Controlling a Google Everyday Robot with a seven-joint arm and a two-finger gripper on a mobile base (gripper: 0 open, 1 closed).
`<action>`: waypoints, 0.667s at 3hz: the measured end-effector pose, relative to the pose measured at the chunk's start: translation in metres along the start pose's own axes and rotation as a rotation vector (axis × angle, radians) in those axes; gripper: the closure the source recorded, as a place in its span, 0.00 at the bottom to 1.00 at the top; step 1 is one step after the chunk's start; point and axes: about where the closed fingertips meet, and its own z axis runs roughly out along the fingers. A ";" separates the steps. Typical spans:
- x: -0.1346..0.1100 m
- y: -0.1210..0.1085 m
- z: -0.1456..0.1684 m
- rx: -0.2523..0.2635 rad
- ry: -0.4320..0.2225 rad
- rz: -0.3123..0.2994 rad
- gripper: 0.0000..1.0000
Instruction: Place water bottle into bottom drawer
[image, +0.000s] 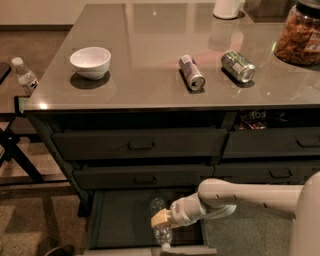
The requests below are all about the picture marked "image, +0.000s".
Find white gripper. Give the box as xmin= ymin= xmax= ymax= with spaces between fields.
xmin=151 ymin=197 xmax=200 ymax=228

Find clear plastic water bottle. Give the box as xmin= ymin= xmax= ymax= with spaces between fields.
xmin=150 ymin=198 xmax=172 ymax=252

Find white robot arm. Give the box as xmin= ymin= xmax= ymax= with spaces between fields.
xmin=151 ymin=173 xmax=320 ymax=256

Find open bottom left drawer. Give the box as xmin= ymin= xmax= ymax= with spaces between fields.
xmin=77 ymin=187 xmax=218 ymax=256

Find middle left drawer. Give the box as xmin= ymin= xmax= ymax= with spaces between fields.
xmin=73 ymin=165 xmax=214 ymax=190

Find top left drawer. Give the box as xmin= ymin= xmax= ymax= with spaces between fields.
xmin=52 ymin=128 xmax=227 ymax=160

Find middle right drawer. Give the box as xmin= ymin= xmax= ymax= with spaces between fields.
xmin=213 ymin=160 xmax=320 ymax=185

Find top right drawer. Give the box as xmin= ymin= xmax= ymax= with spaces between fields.
xmin=223 ymin=127 xmax=320 ymax=159

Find snack packets in drawer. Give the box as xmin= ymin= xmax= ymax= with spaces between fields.
xmin=238 ymin=110 xmax=287 ymax=130

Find small bottle on side table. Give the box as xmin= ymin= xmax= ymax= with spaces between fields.
xmin=11 ymin=57 xmax=38 ymax=96

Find dark cabinet with drawers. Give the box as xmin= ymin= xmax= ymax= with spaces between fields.
xmin=27 ymin=3 xmax=319 ymax=211

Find slim silver energy drink can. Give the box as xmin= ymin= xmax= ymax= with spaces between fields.
xmin=179 ymin=55 xmax=205 ymax=91

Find dark side table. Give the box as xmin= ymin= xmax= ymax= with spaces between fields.
xmin=0 ymin=62 xmax=66 ymax=185

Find white ceramic bowl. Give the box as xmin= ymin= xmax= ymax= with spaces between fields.
xmin=69 ymin=47 xmax=111 ymax=80

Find green silver soda can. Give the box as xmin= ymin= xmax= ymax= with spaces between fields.
xmin=221 ymin=50 xmax=255 ymax=83

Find white cup at back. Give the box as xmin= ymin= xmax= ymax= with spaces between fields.
xmin=213 ymin=0 xmax=241 ymax=20

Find jar of snacks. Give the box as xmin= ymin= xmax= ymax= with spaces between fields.
xmin=274 ymin=0 xmax=320 ymax=66

